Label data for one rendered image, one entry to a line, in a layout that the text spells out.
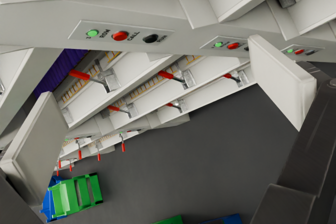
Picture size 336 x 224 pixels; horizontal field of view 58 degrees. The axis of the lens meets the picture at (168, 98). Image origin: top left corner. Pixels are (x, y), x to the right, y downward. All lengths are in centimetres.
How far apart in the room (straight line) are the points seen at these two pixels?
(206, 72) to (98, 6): 42
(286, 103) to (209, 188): 110
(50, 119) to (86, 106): 55
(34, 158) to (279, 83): 13
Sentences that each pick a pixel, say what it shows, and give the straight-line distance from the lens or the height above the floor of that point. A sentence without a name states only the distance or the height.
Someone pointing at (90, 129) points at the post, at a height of 44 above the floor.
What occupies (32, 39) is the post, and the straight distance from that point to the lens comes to 35.
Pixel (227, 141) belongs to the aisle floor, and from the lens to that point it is 114.
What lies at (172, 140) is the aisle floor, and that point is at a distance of 137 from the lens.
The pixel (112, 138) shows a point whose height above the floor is 16.
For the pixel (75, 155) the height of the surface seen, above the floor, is 24.
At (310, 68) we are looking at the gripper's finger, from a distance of 17.
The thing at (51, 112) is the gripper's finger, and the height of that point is 79.
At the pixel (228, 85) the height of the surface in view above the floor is 16.
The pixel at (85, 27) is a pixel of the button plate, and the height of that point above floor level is 71.
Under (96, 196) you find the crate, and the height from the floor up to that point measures 3.
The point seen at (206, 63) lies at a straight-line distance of 68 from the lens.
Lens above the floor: 85
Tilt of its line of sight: 38 degrees down
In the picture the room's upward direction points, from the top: 94 degrees counter-clockwise
